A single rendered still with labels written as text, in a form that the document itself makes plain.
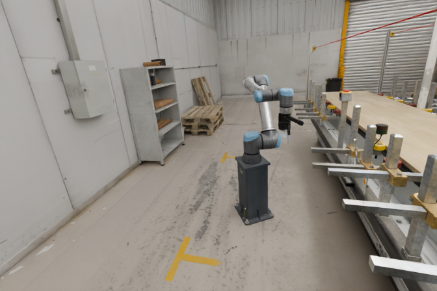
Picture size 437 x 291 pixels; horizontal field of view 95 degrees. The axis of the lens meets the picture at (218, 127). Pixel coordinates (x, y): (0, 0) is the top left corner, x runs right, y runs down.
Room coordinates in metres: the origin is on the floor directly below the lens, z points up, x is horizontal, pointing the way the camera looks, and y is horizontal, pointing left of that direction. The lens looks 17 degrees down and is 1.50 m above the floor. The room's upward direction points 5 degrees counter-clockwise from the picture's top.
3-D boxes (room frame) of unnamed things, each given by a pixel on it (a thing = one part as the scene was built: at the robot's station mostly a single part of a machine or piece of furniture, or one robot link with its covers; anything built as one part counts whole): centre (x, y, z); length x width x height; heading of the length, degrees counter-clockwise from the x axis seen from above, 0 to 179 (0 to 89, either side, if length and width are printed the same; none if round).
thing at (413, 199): (0.59, -0.73, 0.95); 0.13 x 0.06 x 0.05; 163
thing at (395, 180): (0.82, -0.80, 0.95); 0.13 x 0.06 x 0.05; 163
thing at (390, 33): (3.22, -2.68, 1.25); 0.15 x 0.08 x 1.10; 163
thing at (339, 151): (1.30, -0.88, 0.84); 0.43 x 0.03 x 0.04; 73
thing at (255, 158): (1.75, -0.30, 0.65); 0.19 x 0.19 x 0.10
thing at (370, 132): (1.09, -0.88, 0.87); 0.03 x 0.03 x 0.48; 73
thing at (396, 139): (0.85, -0.81, 0.90); 0.03 x 0.03 x 0.48; 73
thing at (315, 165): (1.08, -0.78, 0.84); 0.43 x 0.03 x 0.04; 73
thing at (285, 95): (1.38, -0.48, 1.25); 0.10 x 0.09 x 0.12; 2
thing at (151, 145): (3.45, 1.04, 0.78); 0.90 x 0.45 x 1.55; 165
